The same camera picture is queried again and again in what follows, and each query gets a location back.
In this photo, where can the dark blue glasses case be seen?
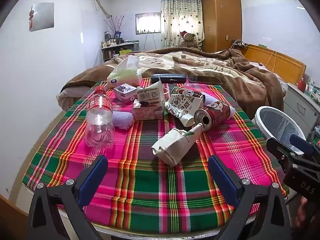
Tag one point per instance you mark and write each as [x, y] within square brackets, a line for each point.
[168, 78]

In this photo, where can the patterned curtain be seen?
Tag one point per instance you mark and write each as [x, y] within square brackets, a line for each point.
[180, 12]

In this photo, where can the pink carton box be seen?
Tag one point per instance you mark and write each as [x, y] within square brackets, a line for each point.
[146, 113]

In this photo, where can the white trash bin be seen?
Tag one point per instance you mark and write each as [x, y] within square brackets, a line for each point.
[260, 125]

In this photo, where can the group of bottles on nightstand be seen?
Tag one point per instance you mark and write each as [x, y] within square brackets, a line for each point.
[313, 87]

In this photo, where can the brown teddy bear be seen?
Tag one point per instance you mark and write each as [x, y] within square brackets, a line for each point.
[188, 40]

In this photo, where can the white labelled snack packet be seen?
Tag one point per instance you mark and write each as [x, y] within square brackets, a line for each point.
[150, 93]

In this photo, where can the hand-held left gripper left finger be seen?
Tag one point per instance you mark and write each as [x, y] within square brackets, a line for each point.
[95, 177]

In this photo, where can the green tissue pack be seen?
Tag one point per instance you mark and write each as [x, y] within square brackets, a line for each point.
[125, 76]

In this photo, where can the person's right hand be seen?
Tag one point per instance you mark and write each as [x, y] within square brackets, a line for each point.
[303, 212]

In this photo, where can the lavender foam wrap roll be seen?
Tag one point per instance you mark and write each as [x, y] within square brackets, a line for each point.
[122, 120]

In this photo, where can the wooden wardrobe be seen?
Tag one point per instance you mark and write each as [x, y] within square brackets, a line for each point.
[221, 17]

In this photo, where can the cluttered shelf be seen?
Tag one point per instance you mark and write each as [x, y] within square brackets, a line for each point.
[117, 50]

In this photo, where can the patterned paper bag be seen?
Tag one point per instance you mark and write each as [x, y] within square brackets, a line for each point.
[182, 106]

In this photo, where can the small window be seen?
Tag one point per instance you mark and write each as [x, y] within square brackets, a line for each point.
[147, 23]

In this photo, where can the white paper bag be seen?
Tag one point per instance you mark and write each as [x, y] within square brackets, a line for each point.
[172, 145]

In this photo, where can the clear bin liner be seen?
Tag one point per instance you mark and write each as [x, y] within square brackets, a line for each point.
[280, 125]

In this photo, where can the vase of dry branches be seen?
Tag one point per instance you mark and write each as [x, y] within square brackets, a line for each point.
[116, 26]

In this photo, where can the clear plastic bottle red label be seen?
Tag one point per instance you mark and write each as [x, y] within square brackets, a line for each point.
[100, 120]

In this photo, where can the grey nightstand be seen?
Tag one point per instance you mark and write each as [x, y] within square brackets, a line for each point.
[297, 105]

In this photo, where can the power strip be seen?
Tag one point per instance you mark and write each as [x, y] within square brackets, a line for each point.
[240, 43]

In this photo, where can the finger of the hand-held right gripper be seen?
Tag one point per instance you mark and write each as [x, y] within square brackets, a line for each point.
[301, 143]
[277, 147]

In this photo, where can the small pink white box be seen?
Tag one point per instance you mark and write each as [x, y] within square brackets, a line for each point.
[125, 92]

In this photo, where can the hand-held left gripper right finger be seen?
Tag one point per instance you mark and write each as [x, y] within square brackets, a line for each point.
[222, 177]

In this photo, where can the silver wall poster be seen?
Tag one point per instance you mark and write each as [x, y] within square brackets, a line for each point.
[42, 17]

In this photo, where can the wooden headboard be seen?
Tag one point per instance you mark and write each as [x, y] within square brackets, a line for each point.
[282, 62]

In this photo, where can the pink white bed sheet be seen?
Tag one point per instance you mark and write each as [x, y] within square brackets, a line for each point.
[256, 64]

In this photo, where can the plaid tablecloth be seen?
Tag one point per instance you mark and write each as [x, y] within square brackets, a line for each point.
[150, 192]

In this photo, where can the brown blanket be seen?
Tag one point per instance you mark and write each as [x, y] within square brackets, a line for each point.
[237, 80]

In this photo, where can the black phone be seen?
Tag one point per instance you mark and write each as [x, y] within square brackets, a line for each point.
[203, 80]

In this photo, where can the red drink can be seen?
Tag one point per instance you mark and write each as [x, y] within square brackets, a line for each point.
[215, 112]
[187, 92]

